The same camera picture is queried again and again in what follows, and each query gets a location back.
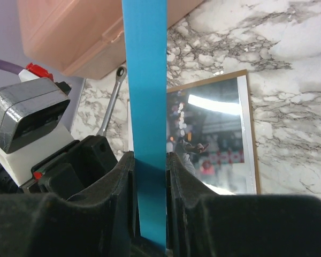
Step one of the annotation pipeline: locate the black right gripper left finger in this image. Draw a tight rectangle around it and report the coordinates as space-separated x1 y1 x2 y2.
0 152 134 256

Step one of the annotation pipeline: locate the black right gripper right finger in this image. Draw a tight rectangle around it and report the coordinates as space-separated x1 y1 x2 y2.
167 153 321 256

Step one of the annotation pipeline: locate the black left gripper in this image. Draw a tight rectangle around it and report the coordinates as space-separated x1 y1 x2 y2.
0 135 118 201

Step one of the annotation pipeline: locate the printed photo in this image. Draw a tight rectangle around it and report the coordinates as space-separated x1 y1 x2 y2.
127 69 262 195

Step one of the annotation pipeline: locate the blue wooden picture frame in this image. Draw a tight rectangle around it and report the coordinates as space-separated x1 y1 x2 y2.
122 0 167 252

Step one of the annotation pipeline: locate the silver ratchet wrench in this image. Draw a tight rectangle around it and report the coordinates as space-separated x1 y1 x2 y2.
97 66 127 137

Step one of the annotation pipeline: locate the translucent orange plastic box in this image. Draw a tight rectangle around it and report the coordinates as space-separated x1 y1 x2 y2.
17 1 201 79

